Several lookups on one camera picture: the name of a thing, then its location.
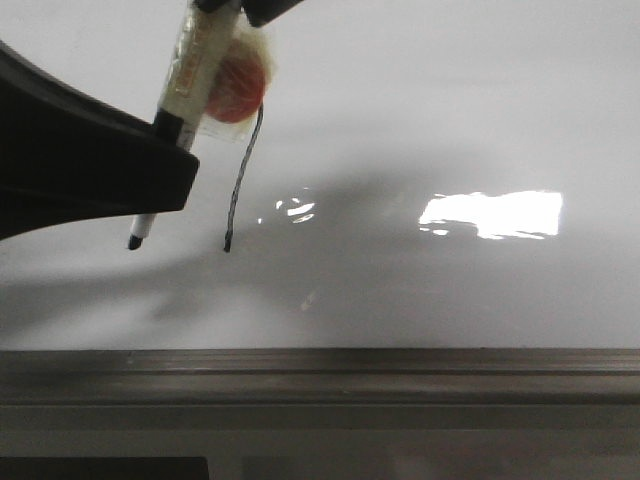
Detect white whiteboard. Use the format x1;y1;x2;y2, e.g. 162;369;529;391
1;1;639;350

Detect grey aluminium whiteboard frame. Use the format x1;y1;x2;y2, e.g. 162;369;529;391
1;348;639;479

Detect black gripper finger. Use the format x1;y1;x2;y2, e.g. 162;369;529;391
1;44;199;239
193;0;302;27

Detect red round magnet taped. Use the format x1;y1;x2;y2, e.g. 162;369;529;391
198;16;275;141

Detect black white whiteboard marker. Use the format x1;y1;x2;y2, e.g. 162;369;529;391
125;0;244;251

